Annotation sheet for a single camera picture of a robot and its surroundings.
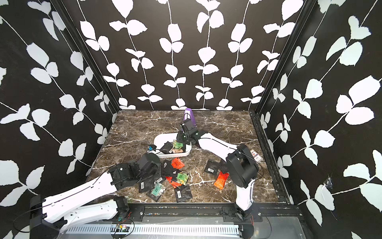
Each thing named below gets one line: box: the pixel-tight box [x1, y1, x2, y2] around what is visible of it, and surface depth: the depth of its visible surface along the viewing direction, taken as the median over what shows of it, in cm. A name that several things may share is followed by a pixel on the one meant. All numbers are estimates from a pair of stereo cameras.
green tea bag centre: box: [176, 172, 190, 186], surface depth 87 cm
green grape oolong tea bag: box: [150, 181, 167, 197], surface depth 83 cm
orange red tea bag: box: [213, 171, 230, 190], surface depth 87 cm
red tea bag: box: [171, 157, 186, 170], surface depth 93 cm
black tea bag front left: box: [138, 179, 155, 194], surface depth 83 cm
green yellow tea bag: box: [173, 141, 184, 149], surface depth 100 cm
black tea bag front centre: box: [174, 184, 193, 203], surface depth 82 cm
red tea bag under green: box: [165, 176, 183, 189], surface depth 84 cm
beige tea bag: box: [172, 148, 184, 154], surface depth 97 cm
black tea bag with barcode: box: [159, 141, 174, 154], surface depth 100 cm
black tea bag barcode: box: [203, 158, 220, 176], surface depth 92 cm
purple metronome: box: [183, 107, 197, 128], surface depth 98 cm
